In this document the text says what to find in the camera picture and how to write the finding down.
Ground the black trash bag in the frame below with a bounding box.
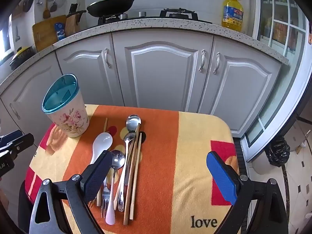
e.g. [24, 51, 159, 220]
[268, 135, 290, 168]

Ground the wooden knife block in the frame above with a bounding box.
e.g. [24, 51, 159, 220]
[65, 3, 82, 37]

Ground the white framed glass door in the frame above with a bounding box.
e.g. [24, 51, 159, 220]
[245, 0, 312, 162]

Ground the orange yellow printed blanket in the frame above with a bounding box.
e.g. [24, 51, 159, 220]
[24, 104, 240, 234]

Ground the white ceramic spoon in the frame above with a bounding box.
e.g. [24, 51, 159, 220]
[90, 132, 113, 165]

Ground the black wok with lid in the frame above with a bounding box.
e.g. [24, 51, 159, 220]
[66, 0, 135, 19]

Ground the hanging black pan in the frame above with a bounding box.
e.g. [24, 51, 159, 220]
[22, 0, 35, 13]

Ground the black gas stove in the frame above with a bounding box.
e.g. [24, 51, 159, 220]
[97, 8, 212, 25]

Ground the white trash bin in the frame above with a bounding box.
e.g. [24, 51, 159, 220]
[251, 151, 286, 175]

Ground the speckled stone countertop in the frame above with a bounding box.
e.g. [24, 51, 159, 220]
[0, 17, 290, 88]

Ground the floral utensil holder teal lid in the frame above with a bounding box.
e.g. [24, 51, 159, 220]
[41, 73, 89, 138]

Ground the medium steel spoon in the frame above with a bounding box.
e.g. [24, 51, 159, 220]
[121, 133, 136, 188]

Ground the large steel spoon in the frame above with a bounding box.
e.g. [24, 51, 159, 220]
[118, 114, 142, 212]

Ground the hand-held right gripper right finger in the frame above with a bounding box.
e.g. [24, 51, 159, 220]
[206, 151, 289, 234]

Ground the blue packet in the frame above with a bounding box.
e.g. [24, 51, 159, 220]
[54, 22, 66, 41]

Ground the grey cabinet door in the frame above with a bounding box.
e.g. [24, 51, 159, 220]
[112, 30, 214, 114]
[0, 52, 64, 137]
[199, 35, 283, 134]
[56, 33, 125, 108]

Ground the black yellow clay pot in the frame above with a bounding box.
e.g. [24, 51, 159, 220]
[10, 46, 37, 71]

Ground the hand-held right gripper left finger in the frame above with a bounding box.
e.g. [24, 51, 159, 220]
[29, 150, 113, 234]

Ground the yellow cooking oil bottle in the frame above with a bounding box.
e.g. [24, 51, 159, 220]
[221, 0, 244, 32]

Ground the hanging wooden spatula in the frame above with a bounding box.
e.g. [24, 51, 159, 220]
[43, 0, 51, 19]

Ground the silver cabinet handle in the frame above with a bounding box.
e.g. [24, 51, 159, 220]
[213, 52, 221, 75]
[10, 103, 21, 120]
[198, 49, 206, 73]
[104, 48, 112, 69]

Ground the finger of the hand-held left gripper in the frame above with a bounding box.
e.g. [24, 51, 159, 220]
[7, 133, 35, 160]
[0, 130, 24, 149]

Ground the steel spoon pale handle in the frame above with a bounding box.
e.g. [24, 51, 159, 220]
[105, 150, 125, 226]

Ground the wooden cutting board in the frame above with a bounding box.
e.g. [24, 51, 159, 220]
[32, 15, 67, 53]

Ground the steel fork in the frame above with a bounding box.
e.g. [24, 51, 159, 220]
[101, 173, 110, 219]

